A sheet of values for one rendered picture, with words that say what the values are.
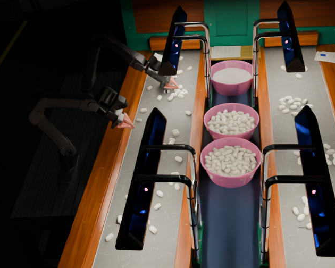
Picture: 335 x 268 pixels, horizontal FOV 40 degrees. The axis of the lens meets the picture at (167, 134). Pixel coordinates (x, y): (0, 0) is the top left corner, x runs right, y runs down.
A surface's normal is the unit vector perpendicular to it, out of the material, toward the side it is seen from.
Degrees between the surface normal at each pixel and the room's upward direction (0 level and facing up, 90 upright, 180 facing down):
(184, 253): 0
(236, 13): 90
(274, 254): 0
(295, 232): 0
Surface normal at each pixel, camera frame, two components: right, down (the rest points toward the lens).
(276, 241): -0.10, -0.79
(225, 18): -0.11, 0.62
